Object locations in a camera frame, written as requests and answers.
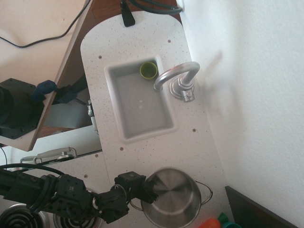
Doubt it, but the dark green hose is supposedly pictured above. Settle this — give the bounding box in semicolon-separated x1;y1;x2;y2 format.
139;0;184;15

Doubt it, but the green plastic cup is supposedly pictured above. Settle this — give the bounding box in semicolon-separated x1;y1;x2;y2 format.
140;62;158;80

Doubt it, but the spiral stove burner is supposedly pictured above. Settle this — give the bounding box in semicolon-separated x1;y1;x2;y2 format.
0;204;50;228
53;214;103;228

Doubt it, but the grey plastic sink basin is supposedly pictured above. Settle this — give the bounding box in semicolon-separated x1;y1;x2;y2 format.
104;56;177;143

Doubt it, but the black thin cable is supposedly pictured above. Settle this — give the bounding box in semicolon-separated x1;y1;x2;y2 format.
0;0;89;49

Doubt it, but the spiral stove burner left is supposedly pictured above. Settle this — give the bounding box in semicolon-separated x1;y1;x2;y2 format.
0;204;50;228

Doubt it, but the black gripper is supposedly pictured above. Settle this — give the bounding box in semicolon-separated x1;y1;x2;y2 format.
114;171;161;204

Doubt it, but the orange toy carrot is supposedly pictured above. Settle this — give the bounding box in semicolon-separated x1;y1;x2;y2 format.
198;218;221;228

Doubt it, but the teal plastic cup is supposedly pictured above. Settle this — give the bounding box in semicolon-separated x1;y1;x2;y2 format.
221;222;241;228

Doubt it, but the silver toy faucet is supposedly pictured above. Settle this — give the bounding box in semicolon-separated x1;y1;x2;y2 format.
153;61;200;103

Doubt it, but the grey oven door handle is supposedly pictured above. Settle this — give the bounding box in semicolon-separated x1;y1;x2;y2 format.
20;147;77;165

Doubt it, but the black board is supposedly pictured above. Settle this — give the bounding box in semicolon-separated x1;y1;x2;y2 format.
225;186;297;228

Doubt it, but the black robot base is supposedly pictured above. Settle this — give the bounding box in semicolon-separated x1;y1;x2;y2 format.
0;78;44;140

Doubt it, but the stainless steel pot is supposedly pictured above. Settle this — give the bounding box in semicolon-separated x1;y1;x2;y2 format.
130;167;213;228

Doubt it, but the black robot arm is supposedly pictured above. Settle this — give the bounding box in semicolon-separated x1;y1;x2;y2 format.
0;163;159;224

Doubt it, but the blue clamp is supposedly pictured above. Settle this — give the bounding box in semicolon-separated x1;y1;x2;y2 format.
31;80;57;102

